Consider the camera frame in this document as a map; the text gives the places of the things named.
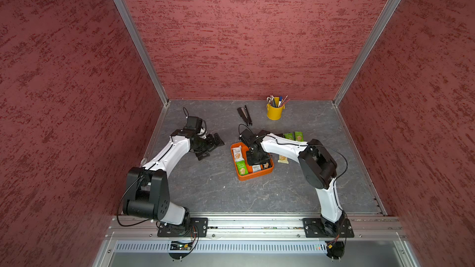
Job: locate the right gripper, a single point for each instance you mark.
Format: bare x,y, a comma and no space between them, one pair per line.
251,162

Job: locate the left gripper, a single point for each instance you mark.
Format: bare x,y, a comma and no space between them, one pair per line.
218,143

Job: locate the white cookie pack top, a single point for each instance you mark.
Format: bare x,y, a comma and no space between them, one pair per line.
237,154

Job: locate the white cookie pack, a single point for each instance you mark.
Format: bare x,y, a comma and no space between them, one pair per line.
237,154
256,168

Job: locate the green cookie pack bottom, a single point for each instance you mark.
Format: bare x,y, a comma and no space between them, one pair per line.
241,168

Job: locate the green cookie pack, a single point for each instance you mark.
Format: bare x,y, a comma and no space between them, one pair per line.
299,136
241,168

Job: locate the orange storage box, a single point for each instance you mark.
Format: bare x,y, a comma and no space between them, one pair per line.
266,168

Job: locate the cream cookie pack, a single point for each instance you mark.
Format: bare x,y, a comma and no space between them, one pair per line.
283,159

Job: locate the green cookie pack top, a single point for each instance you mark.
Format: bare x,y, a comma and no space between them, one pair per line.
299,136

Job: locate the white cookie pack bottom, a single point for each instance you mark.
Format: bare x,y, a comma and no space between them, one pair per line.
256,168

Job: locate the green cookie pack hidden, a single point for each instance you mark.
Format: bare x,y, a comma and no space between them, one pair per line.
290,136

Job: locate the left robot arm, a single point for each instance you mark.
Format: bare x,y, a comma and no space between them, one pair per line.
147,189

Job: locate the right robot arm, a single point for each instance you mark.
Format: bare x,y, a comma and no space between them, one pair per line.
317,165

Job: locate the yellow pen cup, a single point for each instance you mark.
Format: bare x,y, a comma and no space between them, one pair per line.
274,113

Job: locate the pens in cup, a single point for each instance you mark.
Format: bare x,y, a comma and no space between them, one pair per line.
277,101

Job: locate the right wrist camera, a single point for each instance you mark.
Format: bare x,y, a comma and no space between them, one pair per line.
247,137

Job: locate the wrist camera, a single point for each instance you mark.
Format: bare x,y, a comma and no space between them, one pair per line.
247,137
194,124

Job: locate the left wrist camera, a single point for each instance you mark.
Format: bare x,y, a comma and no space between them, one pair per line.
194,124

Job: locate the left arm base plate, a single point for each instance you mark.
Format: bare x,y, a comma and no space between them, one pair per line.
191,228

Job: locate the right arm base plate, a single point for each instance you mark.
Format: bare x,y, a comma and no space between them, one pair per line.
322,228

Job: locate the aluminium front rail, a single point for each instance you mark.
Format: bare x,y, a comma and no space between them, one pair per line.
272,227

